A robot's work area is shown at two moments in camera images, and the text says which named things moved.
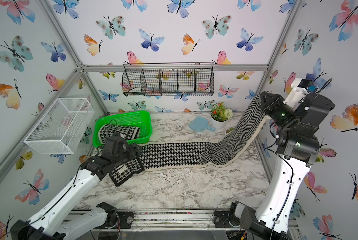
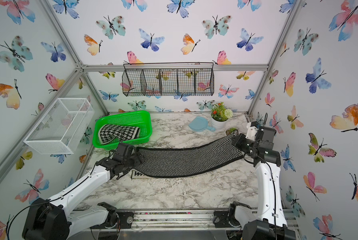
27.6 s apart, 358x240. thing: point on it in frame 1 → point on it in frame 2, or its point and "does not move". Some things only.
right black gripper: [271, 111] → [239, 144]
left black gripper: [134, 152] → [138, 161]
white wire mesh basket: [62, 128] does not move
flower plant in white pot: [220, 116] does not move
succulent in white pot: [228, 130] does not move
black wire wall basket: [156, 79] does not move
